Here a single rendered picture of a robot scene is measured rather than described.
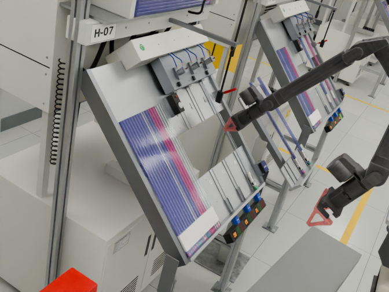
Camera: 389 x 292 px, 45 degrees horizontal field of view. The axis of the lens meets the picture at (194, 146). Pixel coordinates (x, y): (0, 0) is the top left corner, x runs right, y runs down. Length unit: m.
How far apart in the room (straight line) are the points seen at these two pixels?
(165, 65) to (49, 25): 0.44
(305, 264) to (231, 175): 0.46
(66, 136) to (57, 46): 0.30
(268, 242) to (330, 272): 1.06
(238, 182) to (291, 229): 1.28
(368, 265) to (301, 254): 1.24
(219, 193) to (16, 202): 0.82
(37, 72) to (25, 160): 0.56
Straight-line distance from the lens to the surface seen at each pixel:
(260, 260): 2.86
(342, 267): 2.06
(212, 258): 2.74
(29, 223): 2.05
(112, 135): 1.55
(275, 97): 1.85
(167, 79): 1.75
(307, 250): 2.06
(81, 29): 1.47
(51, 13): 1.60
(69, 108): 1.58
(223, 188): 1.89
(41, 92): 1.72
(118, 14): 1.56
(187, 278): 2.60
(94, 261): 1.87
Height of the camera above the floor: 1.80
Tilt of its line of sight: 28 degrees down
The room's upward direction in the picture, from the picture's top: 14 degrees clockwise
